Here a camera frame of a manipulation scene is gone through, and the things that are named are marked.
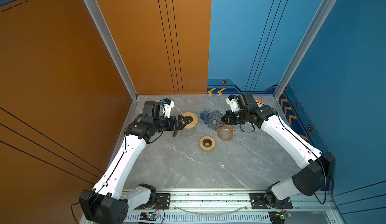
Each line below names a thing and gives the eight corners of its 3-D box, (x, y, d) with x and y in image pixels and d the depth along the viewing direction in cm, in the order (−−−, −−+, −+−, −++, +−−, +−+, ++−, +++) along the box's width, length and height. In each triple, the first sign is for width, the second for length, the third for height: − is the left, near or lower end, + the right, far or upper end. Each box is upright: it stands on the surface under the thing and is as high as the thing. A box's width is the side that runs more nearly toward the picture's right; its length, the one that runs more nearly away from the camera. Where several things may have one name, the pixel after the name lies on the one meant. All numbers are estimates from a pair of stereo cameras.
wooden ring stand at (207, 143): (199, 150, 92) (199, 149, 90) (199, 137, 98) (199, 135, 96) (215, 150, 92) (215, 149, 90) (214, 137, 98) (214, 135, 96)
